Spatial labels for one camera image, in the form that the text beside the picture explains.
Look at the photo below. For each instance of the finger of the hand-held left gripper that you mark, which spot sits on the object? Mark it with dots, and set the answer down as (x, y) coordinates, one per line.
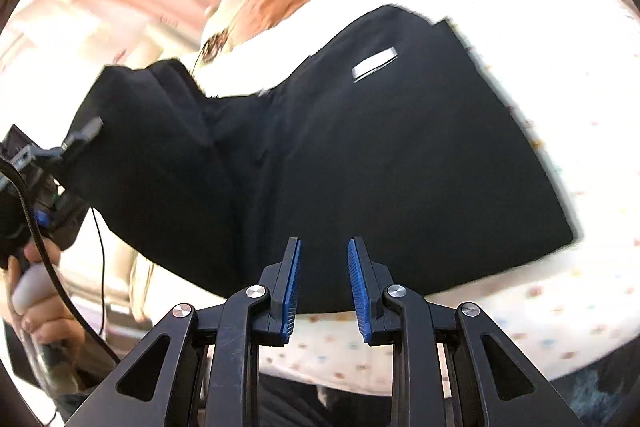
(85, 134)

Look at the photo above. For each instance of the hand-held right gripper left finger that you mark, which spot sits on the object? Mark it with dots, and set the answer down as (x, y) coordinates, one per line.
(292, 277)

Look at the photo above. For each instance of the person's left hand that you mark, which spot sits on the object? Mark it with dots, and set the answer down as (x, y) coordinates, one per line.
(50, 317)

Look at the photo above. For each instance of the person's leg in grey pants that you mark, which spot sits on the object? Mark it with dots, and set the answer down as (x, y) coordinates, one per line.
(300, 402)

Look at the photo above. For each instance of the black button shirt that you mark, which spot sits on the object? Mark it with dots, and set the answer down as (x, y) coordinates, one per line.
(375, 157)

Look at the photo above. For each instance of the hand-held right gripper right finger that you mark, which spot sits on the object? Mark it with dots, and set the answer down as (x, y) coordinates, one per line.
(357, 287)

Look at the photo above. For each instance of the bed with dotted sheet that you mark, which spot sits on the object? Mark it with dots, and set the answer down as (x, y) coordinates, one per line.
(575, 57)

